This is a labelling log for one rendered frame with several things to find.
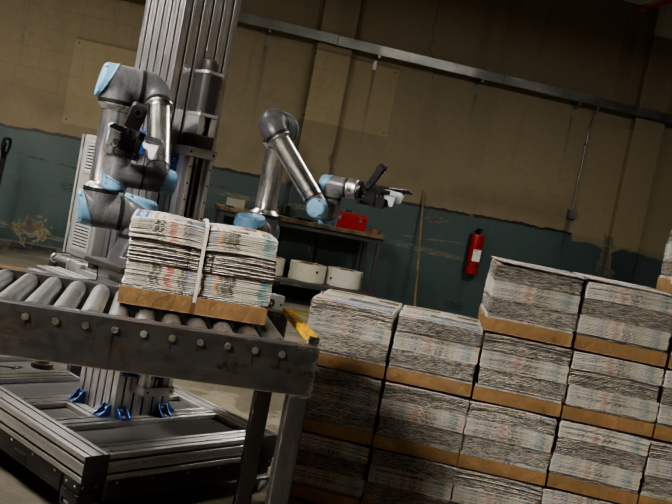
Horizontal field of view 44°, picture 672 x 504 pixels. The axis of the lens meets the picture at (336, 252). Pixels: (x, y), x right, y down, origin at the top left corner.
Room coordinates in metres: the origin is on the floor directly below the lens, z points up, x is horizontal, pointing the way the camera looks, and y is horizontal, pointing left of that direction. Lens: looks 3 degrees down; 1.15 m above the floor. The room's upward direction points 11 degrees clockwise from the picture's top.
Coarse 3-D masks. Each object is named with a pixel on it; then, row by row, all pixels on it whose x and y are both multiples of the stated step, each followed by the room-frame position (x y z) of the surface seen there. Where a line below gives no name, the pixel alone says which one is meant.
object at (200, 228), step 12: (204, 228) 2.09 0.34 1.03; (216, 228) 2.12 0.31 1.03; (216, 240) 2.09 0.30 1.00; (192, 252) 2.08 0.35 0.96; (192, 264) 2.08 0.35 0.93; (204, 264) 2.09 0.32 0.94; (192, 276) 2.08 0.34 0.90; (204, 276) 2.09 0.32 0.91; (192, 288) 2.09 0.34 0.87; (204, 288) 2.09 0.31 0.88; (180, 312) 2.10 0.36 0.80
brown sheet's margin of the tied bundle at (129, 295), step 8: (120, 288) 2.04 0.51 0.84; (128, 288) 2.05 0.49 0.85; (136, 288) 2.05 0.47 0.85; (120, 296) 2.05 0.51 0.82; (128, 296) 2.05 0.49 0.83; (136, 296) 2.05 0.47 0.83; (144, 296) 2.06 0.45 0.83; (152, 296) 2.06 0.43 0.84; (160, 296) 2.06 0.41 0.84; (168, 296) 2.07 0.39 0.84; (176, 296) 2.07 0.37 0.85; (136, 304) 2.05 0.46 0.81; (144, 304) 2.06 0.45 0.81; (152, 304) 2.06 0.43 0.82; (160, 304) 2.07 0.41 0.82; (168, 304) 2.07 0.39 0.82; (176, 304) 2.07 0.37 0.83
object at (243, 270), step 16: (224, 224) 2.37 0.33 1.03; (224, 240) 2.09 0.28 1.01; (240, 240) 2.10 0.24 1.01; (256, 240) 2.10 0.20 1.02; (272, 240) 2.12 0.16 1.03; (224, 256) 2.09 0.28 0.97; (240, 256) 2.10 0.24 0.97; (256, 256) 2.10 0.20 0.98; (272, 256) 2.12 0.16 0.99; (224, 272) 2.09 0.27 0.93; (240, 272) 2.10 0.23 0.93; (256, 272) 2.11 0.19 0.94; (272, 272) 2.12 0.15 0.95; (224, 288) 2.10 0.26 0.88; (240, 288) 2.11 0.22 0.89; (256, 288) 2.11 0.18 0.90; (240, 304) 2.11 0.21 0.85; (256, 304) 2.12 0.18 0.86
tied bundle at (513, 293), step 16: (496, 272) 2.70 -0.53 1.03; (512, 272) 2.69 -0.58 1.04; (528, 272) 2.68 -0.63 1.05; (544, 272) 2.68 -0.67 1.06; (496, 288) 2.70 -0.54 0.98; (512, 288) 2.69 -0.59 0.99; (528, 288) 2.69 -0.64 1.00; (544, 288) 2.68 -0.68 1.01; (560, 288) 2.67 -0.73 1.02; (576, 288) 2.67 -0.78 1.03; (480, 304) 3.06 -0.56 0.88; (496, 304) 2.69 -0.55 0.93; (512, 304) 2.69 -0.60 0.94; (528, 304) 2.68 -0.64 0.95; (544, 304) 2.68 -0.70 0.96; (560, 304) 2.67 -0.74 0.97; (576, 304) 2.67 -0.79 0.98; (512, 320) 2.69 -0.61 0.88; (528, 320) 2.68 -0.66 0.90; (544, 320) 2.67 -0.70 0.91; (560, 320) 2.67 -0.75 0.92; (576, 320) 2.66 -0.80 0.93
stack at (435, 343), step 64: (320, 320) 2.77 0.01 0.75; (384, 320) 2.74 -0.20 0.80; (448, 320) 2.82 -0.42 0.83; (320, 384) 2.76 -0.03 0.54; (384, 384) 2.95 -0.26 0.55; (512, 384) 2.68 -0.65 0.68; (576, 384) 2.66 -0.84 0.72; (640, 384) 2.63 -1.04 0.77; (320, 448) 2.76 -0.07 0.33; (448, 448) 2.70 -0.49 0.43; (512, 448) 2.67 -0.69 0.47; (576, 448) 2.65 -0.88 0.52; (640, 448) 2.62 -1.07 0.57
